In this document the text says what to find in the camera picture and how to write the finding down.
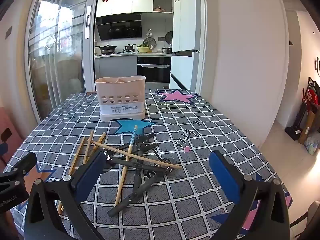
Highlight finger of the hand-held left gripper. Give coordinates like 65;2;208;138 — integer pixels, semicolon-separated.
0;152;37;184

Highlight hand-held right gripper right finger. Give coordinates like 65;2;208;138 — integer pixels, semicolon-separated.
209;151;290;240

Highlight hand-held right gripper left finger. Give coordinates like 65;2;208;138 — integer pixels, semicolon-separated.
24;151;108;240

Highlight plain wooden spatula handle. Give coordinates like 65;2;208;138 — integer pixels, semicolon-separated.
69;137;86;175

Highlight wooden chopstick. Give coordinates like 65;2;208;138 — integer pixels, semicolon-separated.
57;130;95;215
91;141;183;169

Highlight blue patterned chopstick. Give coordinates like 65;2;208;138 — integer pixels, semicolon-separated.
115;125;138;206

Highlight beige plastic utensil holder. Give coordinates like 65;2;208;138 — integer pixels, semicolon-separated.
94;75;146;122

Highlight pink stool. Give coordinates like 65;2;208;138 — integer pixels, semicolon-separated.
0;107;23;166

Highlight grey checked star tablecloth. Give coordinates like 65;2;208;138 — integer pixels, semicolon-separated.
5;89;293;240

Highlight black upright vacuum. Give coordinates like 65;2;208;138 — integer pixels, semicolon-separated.
285;96;308;141

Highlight sliding glass door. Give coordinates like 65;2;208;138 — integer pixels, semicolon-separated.
25;0;97;122

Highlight black built-in oven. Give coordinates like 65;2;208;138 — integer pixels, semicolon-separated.
137;56;172;83

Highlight black wok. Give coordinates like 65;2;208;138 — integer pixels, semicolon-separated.
95;44;117;55

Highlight yellow bowl of greens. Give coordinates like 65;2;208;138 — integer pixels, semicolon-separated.
136;43;152;53

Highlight black range hood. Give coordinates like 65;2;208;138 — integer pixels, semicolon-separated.
96;13;142;42

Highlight white refrigerator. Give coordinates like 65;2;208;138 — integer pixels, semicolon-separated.
169;0;208;90

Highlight white wall cabinets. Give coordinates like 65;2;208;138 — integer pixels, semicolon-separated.
96;0;154;18

